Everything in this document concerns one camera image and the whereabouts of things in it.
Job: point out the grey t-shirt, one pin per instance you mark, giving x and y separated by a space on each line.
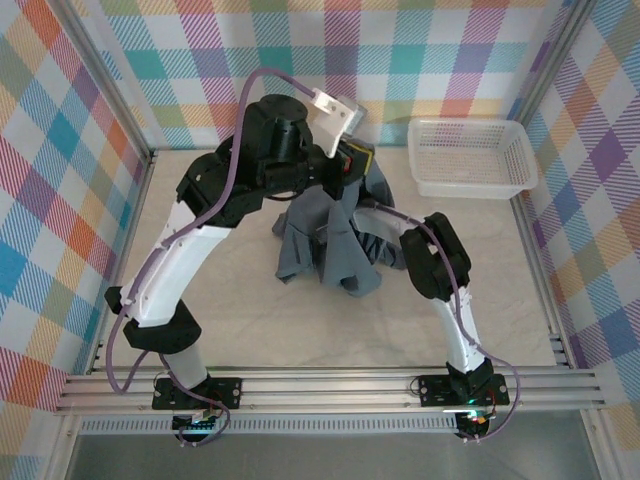
340 250

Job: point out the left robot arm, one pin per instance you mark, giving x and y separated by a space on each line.
165 280

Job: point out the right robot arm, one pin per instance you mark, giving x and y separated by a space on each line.
435 255

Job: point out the white plastic mesh basket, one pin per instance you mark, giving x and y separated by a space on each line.
470 150

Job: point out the small electronics board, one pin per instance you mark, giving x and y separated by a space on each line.
472 422
192 425

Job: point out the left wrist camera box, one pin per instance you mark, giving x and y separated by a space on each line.
332 112

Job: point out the aluminium table side rail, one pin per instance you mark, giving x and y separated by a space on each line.
542 290
142 190

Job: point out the aluminium corner post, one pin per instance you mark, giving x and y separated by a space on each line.
550 65
105 85

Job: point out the aluminium mounting rail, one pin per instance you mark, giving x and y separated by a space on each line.
325 395

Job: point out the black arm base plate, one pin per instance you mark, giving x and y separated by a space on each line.
227 392
432 390

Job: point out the aluminium frame leg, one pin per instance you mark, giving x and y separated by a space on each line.
62 450
602 445

